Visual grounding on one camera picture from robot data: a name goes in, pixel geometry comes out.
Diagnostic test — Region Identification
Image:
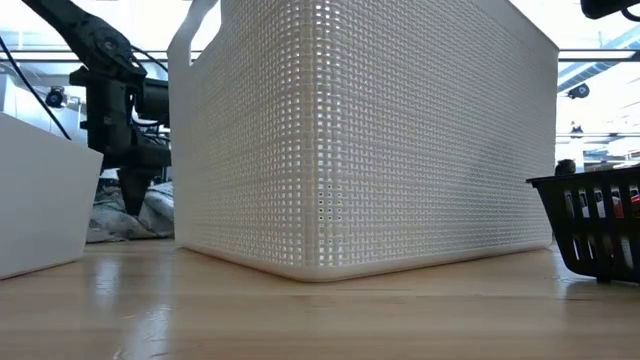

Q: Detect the grey patterned cloth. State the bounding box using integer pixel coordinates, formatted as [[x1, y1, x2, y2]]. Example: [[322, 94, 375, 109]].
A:
[[85, 179, 176, 245]]

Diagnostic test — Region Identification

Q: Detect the small black slotted basket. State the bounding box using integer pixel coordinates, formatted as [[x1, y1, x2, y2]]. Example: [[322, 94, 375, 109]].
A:
[[525, 166, 640, 285]]

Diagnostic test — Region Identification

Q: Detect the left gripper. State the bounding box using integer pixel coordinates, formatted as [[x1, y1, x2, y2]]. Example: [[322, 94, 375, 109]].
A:
[[69, 67, 174, 217]]

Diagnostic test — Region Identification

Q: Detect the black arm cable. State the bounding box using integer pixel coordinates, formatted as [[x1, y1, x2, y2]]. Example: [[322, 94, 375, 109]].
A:
[[0, 33, 72, 142]]

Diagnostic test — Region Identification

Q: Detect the translucent plastic bin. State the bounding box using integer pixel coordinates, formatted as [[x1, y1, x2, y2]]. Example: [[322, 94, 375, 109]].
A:
[[0, 111, 105, 281]]

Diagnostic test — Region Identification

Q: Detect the large white woven basket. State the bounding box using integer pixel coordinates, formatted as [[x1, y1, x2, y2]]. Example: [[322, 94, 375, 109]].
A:
[[166, 0, 561, 283]]

